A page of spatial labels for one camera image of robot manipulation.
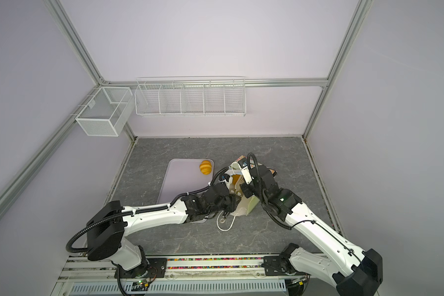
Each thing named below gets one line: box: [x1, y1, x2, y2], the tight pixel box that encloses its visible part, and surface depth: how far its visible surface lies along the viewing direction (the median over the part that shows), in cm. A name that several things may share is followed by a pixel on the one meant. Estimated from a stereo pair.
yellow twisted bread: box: [199, 159, 212, 176], surface depth 104 cm
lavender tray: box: [156, 158, 215, 205], surface depth 105 cm
